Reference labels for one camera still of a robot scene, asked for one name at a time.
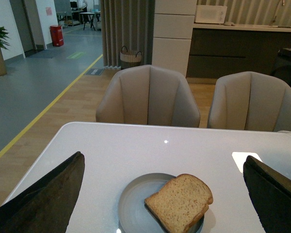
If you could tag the beige chair right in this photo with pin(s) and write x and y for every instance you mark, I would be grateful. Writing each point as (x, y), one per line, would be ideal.
(250, 101)

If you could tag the red bin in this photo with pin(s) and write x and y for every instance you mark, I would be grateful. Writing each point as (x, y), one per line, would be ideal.
(56, 35)

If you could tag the beige chair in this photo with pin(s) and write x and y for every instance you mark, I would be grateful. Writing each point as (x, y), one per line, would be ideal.
(149, 95)
(250, 101)

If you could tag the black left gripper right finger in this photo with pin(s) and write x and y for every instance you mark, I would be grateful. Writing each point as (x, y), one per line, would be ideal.
(270, 194)

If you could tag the woven basket with handles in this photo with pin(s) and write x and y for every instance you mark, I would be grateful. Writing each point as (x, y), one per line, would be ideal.
(129, 58)

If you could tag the grey curtain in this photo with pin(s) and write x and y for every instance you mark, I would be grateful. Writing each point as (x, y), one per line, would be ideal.
(127, 23)

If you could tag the black washing machine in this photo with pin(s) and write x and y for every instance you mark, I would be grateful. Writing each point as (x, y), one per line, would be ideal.
(282, 66)

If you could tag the slice of brown bread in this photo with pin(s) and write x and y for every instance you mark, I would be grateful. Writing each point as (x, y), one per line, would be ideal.
(180, 203)

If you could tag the dark kitchen counter cabinet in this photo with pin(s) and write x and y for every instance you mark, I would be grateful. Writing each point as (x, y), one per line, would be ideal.
(217, 52)

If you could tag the grey round plate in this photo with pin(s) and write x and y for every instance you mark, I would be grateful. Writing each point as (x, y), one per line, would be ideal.
(134, 217)

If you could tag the white microwave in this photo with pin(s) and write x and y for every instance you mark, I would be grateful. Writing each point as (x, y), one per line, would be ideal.
(210, 14)

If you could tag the beige chair left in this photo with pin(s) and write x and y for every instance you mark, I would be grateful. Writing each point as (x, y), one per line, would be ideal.
(149, 95)

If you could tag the white pillar cabinet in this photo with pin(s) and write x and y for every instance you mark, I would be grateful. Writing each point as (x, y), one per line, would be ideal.
(173, 28)

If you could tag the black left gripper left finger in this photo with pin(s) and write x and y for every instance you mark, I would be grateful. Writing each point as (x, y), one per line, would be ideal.
(47, 205)

